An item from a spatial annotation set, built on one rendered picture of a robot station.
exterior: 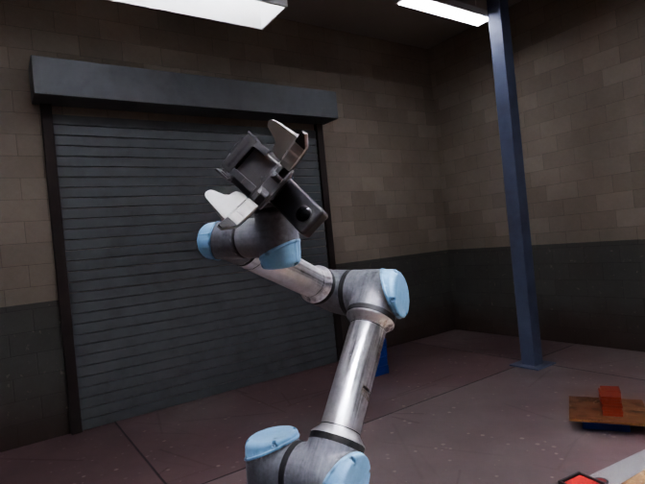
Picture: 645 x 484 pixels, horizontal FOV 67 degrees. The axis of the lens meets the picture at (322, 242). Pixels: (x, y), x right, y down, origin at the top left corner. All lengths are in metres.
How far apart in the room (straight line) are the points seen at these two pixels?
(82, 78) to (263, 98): 1.86
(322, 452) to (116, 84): 4.57
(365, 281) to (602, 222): 5.48
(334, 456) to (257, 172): 0.58
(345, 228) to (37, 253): 3.55
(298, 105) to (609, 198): 3.75
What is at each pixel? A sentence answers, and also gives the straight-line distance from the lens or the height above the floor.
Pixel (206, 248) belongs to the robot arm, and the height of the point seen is 1.56.
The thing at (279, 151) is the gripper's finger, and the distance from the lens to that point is 0.65.
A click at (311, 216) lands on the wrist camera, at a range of 0.68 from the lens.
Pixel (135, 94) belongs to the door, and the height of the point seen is 3.15.
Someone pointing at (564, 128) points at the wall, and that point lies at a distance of 6.73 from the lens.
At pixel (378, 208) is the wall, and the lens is 6.86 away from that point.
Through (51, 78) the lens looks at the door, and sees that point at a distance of 5.12.
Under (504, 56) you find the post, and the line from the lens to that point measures 5.88.
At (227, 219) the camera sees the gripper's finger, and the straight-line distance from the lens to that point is 0.60.
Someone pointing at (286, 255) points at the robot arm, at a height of 1.53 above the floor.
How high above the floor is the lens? 1.55
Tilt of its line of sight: level
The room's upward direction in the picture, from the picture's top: 6 degrees counter-clockwise
